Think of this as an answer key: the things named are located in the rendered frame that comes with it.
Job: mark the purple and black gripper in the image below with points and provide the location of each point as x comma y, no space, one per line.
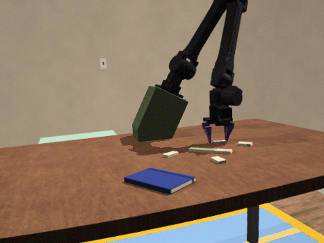
228,127

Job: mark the blue notebook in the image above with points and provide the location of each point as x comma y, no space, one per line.
159,180

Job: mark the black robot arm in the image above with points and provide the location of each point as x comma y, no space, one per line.
222,75

